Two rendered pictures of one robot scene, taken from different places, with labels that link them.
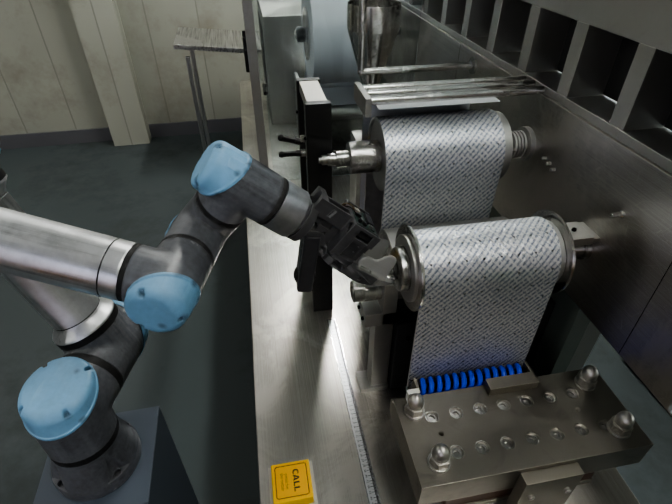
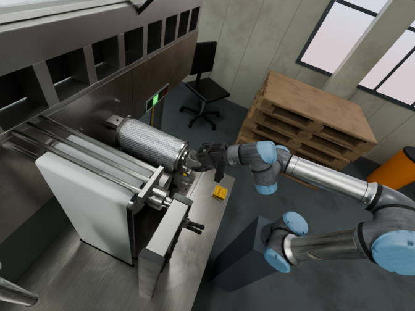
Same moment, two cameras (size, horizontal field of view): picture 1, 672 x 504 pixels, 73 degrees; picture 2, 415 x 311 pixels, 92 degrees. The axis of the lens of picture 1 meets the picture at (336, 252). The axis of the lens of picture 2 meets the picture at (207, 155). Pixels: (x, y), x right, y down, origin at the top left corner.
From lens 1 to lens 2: 1.09 m
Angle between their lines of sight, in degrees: 95
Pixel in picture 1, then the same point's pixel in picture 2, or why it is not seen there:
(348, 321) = not seen: hidden behind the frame
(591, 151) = (93, 100)
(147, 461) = (258, 228)
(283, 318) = (186, 265)
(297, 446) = (212, 202)
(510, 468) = not seen: hidden behind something
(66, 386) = (293, 219)
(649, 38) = (88, 42)
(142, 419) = (259, 246)
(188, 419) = not seen: outside the picture
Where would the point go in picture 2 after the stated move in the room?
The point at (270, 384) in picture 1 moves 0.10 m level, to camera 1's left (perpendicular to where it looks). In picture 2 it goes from (210, 230) to (226, 242)
